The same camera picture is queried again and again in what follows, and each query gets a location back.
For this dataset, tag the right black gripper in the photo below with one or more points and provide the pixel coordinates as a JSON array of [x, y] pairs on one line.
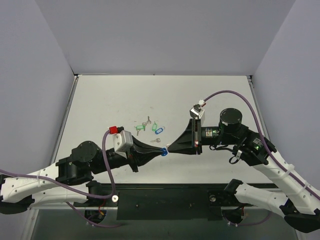
[[198, 136]]

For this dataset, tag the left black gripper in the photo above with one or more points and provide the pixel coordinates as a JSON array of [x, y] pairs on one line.
[[133, 156]]

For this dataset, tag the blue key tag with ring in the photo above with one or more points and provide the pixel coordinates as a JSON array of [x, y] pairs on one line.
[[164, 151]]

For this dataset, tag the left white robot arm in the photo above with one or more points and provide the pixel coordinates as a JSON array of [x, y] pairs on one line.
[[83, 177]]

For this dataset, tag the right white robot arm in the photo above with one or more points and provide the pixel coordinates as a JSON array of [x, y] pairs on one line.
[[297, 202]]

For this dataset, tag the loose silver key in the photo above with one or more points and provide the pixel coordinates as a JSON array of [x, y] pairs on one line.
[[157, 140]]

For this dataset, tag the green key tag left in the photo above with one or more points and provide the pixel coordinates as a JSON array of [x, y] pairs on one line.
[[141, 127]]

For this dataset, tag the green key tag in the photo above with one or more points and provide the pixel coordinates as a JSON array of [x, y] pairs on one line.
[[141, 127], [154, 127]]

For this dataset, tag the blue key tag upper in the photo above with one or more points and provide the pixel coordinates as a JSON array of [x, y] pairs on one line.
[[159, 130]]

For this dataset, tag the green key tag right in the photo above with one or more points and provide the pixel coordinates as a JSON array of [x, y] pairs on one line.
[[154, 127]]

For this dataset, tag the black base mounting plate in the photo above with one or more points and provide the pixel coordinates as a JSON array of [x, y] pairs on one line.
[[168, 201]]

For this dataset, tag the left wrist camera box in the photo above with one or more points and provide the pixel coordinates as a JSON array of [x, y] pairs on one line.
[[122, 141]]

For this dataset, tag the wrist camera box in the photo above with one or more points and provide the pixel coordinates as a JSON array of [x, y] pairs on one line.
[[122, 141], [197, 111]]

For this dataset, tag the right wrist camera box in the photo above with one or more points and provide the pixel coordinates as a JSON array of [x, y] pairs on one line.
[[197, 111]]

